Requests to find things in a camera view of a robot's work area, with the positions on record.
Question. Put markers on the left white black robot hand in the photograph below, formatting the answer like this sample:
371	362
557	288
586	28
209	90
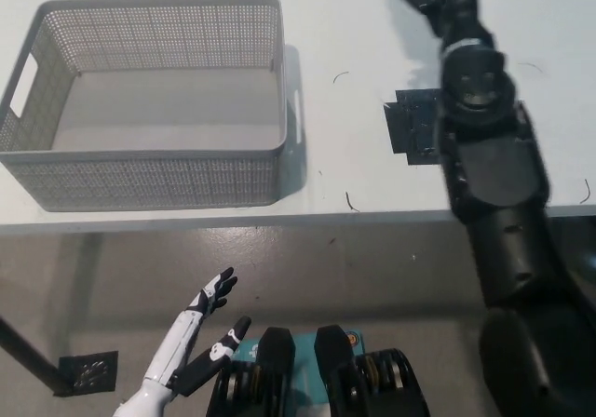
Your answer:
186	342

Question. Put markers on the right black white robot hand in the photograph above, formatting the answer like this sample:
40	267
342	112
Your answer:
447	7

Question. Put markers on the black tape patch on desk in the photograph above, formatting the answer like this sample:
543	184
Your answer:
412	128

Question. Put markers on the grey perforated plastic basket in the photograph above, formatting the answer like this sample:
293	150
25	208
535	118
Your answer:
139	182

